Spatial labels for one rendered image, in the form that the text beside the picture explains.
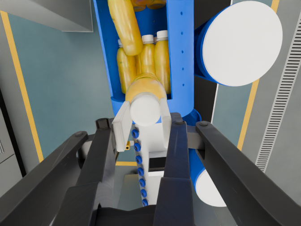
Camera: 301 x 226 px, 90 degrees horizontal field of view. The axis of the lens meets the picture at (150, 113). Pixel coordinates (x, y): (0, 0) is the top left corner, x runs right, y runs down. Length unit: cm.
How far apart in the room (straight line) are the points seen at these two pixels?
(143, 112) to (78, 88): 166
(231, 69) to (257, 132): 161
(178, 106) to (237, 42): 34
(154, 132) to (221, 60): 43
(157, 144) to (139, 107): 63
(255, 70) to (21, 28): 196
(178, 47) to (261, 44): 37
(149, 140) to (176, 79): 45
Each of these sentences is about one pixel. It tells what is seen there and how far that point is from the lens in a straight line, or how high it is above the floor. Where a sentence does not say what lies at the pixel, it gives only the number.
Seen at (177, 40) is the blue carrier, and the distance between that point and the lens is 41.
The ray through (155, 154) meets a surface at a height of 95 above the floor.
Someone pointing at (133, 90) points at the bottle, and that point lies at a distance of 21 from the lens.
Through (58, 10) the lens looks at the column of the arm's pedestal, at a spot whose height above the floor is 57.
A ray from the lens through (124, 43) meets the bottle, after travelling 52.
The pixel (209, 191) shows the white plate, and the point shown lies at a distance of 89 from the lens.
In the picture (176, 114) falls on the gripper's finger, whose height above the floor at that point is 147.
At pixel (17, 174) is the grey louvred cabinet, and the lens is 255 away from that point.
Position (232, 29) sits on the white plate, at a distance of 65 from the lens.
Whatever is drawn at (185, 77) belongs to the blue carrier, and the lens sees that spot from 43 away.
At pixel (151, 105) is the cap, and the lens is 18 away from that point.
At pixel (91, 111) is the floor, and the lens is 184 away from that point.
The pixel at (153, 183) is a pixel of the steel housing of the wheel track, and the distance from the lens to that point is 96.
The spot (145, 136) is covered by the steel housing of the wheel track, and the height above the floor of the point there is 93.
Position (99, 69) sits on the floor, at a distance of 171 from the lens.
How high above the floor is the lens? 162
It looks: 71 degrees down
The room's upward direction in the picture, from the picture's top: 179 degrees counter-clockwise
